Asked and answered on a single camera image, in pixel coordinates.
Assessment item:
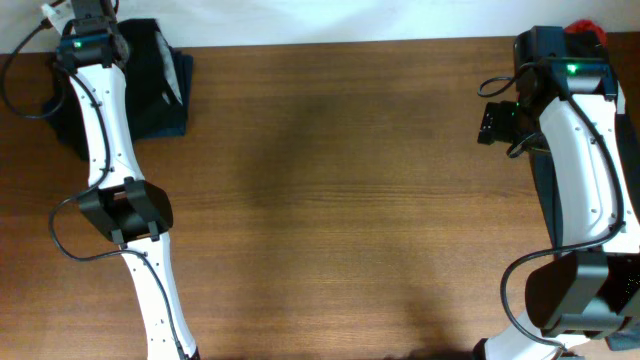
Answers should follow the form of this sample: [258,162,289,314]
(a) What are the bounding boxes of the dark green shorts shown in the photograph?
[118,18,187,141]

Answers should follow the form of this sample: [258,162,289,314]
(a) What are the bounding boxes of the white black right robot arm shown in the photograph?
[473,26,639,359]

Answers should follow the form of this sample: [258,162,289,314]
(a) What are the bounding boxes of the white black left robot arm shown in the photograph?
[56,0,200,360]

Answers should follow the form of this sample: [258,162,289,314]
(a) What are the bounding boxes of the folded navy blue garment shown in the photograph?
[47,33,194,162]

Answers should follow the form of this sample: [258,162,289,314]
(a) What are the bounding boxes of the red garment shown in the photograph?
[564,19,608,47]

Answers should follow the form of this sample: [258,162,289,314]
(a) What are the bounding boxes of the black garment pile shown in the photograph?
[528,29,640,351]

